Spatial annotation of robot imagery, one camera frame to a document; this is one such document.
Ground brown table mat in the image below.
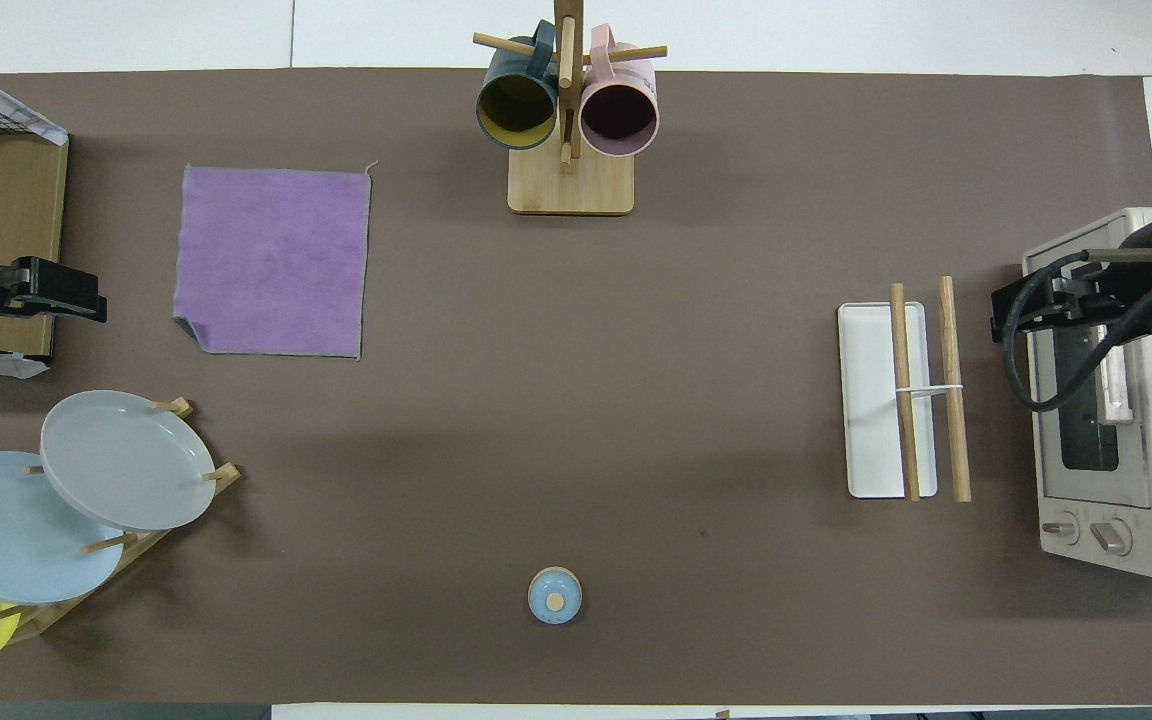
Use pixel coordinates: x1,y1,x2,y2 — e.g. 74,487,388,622
0,68,1152,706

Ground pink mug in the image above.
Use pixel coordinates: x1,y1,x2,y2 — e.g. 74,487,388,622
579,25,659,158

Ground purple grey-backed towel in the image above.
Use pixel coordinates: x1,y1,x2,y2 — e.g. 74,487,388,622
172,162,378,360

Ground marble pattern sheet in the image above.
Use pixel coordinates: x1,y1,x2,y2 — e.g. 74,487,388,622
0,53,70,379

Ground dark teal mug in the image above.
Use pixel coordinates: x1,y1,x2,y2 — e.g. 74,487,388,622
476,20,562,151

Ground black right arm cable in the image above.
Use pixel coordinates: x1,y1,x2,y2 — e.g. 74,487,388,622
1002,250,1152,413

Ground wooden mug tree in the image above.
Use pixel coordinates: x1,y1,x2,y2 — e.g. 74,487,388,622
473,0,668,216

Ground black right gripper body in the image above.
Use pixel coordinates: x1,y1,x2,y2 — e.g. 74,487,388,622
1031,249,1152,337

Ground small blue service bell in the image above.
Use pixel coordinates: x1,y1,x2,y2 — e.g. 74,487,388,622
528,566,583,626

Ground beige toaster oven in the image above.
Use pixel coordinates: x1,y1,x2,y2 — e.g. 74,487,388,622
1023,208,1152,579

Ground light blue plate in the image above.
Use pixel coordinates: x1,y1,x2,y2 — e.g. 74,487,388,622
0,451,125,605

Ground wooden plate rack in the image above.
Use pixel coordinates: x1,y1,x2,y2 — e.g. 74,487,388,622
0,397,242,644

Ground white towel rack wooden bars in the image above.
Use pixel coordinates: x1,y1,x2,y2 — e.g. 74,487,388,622
838,277,972,503

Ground grey plate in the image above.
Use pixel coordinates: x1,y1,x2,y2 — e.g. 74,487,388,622
40,390,217,532

